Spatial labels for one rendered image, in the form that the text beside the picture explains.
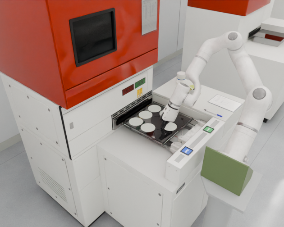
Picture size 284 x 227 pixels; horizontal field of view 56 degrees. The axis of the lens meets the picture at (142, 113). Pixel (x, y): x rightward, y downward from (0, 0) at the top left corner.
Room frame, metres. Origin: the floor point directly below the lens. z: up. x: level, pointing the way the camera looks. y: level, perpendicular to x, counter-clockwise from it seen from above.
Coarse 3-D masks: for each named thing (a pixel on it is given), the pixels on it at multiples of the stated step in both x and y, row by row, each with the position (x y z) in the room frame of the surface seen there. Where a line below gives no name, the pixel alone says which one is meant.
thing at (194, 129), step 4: (196, 124) 1.51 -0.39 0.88; (192, 128) 1.47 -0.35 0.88; (196, 128) 1.47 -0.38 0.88; (188, 132) 1.42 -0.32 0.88; (192, 132) 1.42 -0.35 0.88; (184, 136) 1.38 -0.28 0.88; (188, 136) 1.38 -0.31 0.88; (180, 144) 1.30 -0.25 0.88; (172, 148) 1.26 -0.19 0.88; (172, 152) 1.25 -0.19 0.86
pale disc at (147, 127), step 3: (147, 123) 1.50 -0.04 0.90; (150, 123) 1.50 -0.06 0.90; (141, 126) 1.47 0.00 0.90; (144, 126) 1.47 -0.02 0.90; (147, 126) 1.47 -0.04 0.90; (150, 126) 1.47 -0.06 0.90; (153, 126) 1.47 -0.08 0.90; (144, 129) 1.43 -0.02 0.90; (147, 129) 1.43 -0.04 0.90; (150, 129) 1.43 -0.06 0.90; (153, 129) 1.43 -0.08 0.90
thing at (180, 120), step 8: (152, 104) 1.74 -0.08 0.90; (152, 112) 1.64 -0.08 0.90; (128, 120) 1.53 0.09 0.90; (144, 120) 1.53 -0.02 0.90; (152, 120) 1.54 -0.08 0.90; (160, 120) 1.54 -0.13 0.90; (176, 120) 1.54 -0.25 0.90; (184, 120) 1.54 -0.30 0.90; (136, 128) 1.44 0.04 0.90; (160, 128) 1.44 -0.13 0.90; (176, 128) 1.44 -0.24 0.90; (152, 136) 1.35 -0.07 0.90; (160, 136) 1.36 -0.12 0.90; (168, 136) 1.35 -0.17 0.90
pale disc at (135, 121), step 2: (132, 118) 1.56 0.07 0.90; (134, 118) 1.56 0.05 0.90; (136, 118) 1.56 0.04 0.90; (138, 118) 1.56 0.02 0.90; (140, 118) 1.56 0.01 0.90; (130, 120) 1.53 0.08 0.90; (132, 120) 1.53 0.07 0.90; (134, 120) 1.53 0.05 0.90; (136, 120) 1.53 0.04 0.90; (138, 120) 1.53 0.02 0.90; (140, 120) 1.53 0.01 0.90; (142, 120) 1.53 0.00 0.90; (130, 122) 1.51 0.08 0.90; (132, 122) 1.51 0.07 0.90; (134, 122) 1.51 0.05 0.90; (136, 122) 1.51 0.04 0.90; (138, 122) 1.51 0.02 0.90; (140, 122) 1.51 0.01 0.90; (142, 122) 1.51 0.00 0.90; (132, 124) 1.49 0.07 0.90; (134, 124) 1.49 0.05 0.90; (136, 124) 1.49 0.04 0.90; (138, 124) 1.49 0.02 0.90; (140, 124) 1.49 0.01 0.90
